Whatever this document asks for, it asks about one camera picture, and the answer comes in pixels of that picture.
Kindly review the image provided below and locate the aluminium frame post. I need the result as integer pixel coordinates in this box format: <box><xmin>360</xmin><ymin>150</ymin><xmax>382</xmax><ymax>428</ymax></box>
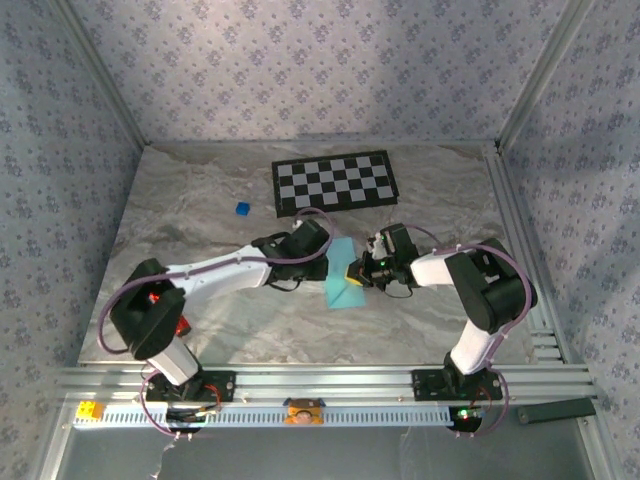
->
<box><xmin>497</xmin><ymin>0</ymin><xmax>599</xmax><ymax>151</ymax></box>
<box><xmin>49</xmin><ymin>0</ymin><xmax>151</xmax><ymax>149</ymax></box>

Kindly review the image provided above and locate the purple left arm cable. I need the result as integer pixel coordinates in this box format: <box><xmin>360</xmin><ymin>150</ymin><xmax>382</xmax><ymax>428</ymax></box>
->
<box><xmin>97</xmin><ymin>207</ymin><xmax>336</xmax><ymax>441</ymax></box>

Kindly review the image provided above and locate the flat black bar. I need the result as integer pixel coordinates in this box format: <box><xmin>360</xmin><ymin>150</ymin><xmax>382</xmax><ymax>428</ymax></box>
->
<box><xmin>516</xmin><ymin>398</ymin><xmax>598</xmax><ymax>426</ymax></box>

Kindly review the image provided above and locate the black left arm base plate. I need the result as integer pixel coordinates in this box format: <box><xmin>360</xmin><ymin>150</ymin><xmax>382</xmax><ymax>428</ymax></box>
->
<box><xmin>144</xmin><ymin>370</ymin><xmax>237</xmax><ymax>403</ymax></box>

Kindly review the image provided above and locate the long aluminium base rail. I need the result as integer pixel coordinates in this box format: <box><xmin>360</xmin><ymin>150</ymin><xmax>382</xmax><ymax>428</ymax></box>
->
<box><xmin>54</xmin><ymin>363</ymin><xmax>599</xmax><ymax>404</ymax></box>

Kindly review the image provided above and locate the aluminium side rail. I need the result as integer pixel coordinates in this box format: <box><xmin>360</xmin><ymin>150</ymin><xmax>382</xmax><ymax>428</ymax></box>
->
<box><xmin>482</xmin><ymin>141</ymin><xmax>576</xmax><ymax>365</ymax></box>

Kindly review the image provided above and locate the black and white checkerboard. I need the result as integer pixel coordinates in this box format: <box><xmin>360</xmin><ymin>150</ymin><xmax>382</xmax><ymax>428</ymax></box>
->
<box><xmin>271</xmin><ymin>150</ymin><xmax>401</xmax><ymax>219</ymax></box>

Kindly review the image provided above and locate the small circuit board with wires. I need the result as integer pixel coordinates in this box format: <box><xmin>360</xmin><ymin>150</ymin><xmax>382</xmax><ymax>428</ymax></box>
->
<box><xmin>164</xmin><ymin>405</ymin><xmax>224</xmax><ymax>429</ymax></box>
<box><xmin>448</xmin><ymin>405</ymin><xmax>487</xmax><ymax>432</ymax></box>

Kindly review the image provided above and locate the light blue paper sheet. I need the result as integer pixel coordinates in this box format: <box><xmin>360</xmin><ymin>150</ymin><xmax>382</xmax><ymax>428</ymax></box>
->
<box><xmin>323</xmin><ymin>236</ymin><xmax>369</xmax><ymax>311</ymax></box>

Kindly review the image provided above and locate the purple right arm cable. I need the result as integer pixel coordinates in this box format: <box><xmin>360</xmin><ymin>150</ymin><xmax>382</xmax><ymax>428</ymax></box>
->
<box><xmin>399</xmin><ymin>224</ymin><xmax>537</xmax><ymax>441</ymax></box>

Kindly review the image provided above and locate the white slotted cable duct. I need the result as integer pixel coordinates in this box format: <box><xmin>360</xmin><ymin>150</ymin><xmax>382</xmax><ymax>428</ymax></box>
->
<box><xmin>73</xmin><ymin>402</ymin><xmax>454</xmax><ymax>429</ymax></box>

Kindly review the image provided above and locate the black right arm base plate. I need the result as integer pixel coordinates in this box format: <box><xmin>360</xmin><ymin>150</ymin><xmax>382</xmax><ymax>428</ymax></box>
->
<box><xmin>410</xmin><ymin>368</ymin><xmax>504</xmax><ymax>402</ymax></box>

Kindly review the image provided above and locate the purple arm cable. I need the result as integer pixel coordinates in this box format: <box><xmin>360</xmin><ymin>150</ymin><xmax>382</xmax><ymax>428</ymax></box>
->
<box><xmin>399</xmin><ymin>224</ymin><xmax>537</xmax><ymax>441</ymax></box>
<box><xmin>97</xmin><ymin>207</ymin><xmax>336</xmax><ymax>441</ymax></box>

